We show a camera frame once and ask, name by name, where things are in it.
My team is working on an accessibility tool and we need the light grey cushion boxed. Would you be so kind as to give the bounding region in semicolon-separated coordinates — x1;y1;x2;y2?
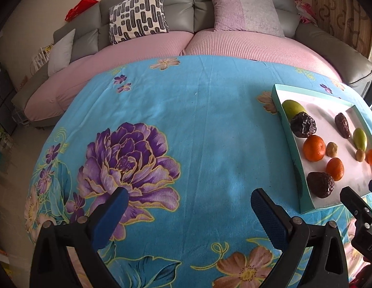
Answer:
47;28;76;77

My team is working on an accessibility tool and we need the dark cabinet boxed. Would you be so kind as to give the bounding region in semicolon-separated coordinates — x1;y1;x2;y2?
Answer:
0;62;17;135

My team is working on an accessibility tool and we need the black and white patterned cushion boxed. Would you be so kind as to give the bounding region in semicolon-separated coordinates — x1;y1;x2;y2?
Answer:
109;0;169;45

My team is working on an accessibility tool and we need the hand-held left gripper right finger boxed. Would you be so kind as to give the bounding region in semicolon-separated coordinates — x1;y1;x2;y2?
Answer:
251;188;350;288

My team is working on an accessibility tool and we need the grey leather sofa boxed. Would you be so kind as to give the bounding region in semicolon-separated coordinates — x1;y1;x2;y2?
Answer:
11;0;372;129

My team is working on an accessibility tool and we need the small mandarin orange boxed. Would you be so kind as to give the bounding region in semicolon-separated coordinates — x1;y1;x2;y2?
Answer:
326;157;345;181

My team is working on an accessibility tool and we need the pink and grey cushion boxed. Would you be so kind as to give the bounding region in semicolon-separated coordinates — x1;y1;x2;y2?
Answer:
208;0;285;38

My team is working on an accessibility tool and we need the pink floral cloth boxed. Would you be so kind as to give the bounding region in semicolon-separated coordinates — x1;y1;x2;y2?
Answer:
294;0;318;26

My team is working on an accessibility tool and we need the large mandarin orange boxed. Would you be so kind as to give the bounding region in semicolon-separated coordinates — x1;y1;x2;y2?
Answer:
303;135;326;162

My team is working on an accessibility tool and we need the large green mango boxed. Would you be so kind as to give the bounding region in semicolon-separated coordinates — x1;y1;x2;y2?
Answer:
353;128;368;150

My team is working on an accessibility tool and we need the shallow teal cardboard box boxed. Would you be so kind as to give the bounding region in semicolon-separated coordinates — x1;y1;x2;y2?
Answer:
271;84;372;215

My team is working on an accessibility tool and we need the pink ribbed sofa cover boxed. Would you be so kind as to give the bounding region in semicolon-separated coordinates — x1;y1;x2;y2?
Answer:
25;30;194;120
180;28;342;81

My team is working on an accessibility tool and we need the red plastic bag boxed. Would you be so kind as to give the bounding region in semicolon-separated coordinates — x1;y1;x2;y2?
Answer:
65;0;99;22

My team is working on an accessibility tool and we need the small green jujube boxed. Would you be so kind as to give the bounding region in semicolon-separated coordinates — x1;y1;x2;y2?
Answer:
282;100;307;121

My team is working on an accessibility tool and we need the blue floral blanket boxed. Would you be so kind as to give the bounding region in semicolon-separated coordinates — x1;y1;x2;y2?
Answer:
24;55;372;288

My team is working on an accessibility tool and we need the round dark dried date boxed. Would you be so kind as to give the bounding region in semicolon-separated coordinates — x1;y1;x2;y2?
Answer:
306;172;336;198

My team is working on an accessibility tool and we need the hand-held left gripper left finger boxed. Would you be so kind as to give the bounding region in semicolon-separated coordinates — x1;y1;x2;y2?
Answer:
29;187;129;288

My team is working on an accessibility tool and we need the wrinkled dark red date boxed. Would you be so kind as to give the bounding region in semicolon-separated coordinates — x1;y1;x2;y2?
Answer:
290;112;317;138
334;112;351;139

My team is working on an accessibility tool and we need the beige patterned curtain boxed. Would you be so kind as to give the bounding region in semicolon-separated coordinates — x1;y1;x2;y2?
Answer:
310;0;372;59

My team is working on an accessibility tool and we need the white rack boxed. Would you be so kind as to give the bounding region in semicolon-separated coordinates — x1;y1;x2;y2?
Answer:
31;46;51;74

